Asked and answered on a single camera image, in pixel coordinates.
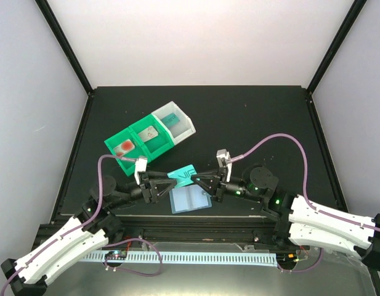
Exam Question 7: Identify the teal VIP card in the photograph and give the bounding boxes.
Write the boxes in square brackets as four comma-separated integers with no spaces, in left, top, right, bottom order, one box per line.
[167,164,197,188]

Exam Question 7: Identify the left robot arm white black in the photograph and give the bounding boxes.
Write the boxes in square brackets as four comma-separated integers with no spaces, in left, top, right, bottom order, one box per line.
[0,171,177,295]

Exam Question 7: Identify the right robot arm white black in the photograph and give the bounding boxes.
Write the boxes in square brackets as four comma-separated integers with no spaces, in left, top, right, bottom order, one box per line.
[191,165,380,272]

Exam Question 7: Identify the card with red circles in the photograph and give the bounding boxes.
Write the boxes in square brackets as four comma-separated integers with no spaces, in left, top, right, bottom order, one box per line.
[113,139,136,158]

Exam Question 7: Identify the white card red marks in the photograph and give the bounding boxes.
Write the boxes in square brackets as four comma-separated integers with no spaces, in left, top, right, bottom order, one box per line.
[138,125,159,142]

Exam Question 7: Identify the teal card in white bin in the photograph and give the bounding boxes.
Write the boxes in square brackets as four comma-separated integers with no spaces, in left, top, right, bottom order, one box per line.
[161,113,180,128]

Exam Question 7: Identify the green bin left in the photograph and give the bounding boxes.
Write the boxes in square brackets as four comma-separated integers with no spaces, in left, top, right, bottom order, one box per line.
[104,127,150,158]

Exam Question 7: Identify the green bin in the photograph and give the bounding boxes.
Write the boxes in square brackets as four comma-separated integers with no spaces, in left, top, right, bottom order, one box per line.
[104,127,150,158]
[129,114,174,161]

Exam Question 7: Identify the green bin middle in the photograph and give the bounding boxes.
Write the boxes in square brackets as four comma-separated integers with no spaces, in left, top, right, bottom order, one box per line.
[129,114,174,161]

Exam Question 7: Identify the white translucent bin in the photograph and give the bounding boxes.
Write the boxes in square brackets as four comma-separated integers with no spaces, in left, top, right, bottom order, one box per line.
[152,101,196,146]

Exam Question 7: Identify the left controller board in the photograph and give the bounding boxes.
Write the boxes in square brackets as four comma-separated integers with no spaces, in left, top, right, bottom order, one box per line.
[105,250,127,260]

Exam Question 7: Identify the controller board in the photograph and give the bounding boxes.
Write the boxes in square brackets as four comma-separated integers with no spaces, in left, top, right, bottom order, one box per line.
[276,253,301,263]
[105,250,127,260]

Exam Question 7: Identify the right controller board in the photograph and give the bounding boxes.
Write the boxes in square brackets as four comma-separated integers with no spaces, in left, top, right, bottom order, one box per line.
[276,253,301,263]

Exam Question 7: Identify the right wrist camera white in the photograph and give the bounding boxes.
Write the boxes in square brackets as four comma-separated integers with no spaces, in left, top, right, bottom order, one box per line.
[216,149,232,183]

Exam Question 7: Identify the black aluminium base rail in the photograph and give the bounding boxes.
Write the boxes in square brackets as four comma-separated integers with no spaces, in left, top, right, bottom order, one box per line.
[38,215,301,247]

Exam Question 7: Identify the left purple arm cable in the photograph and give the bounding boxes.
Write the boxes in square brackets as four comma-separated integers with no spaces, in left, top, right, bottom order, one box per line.
[0,154,138,296]

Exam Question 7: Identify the white slotted cable duct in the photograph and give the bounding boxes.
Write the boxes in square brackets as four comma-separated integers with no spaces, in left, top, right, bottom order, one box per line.
[80,250,277,267]

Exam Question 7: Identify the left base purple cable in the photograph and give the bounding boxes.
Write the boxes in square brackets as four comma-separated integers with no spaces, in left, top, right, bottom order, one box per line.
[100,237,164,276]

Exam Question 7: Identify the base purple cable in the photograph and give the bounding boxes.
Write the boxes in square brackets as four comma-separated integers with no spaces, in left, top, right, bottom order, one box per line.
[277,246,326,274]
[100,237,164,276]

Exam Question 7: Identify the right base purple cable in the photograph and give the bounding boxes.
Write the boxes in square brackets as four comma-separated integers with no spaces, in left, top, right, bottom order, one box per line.
[277,246,326,274]

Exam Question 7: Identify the left frame post black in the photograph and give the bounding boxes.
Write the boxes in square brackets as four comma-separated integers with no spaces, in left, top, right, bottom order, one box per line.
[35,0,94,96]

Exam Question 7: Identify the frame post black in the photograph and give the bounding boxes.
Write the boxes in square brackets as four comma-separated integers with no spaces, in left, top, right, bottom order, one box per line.
[307,0,367,95]
[35,0,94,96]

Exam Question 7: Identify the right frame post black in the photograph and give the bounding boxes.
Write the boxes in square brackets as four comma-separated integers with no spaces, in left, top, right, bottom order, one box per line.
[307,0,367,95]

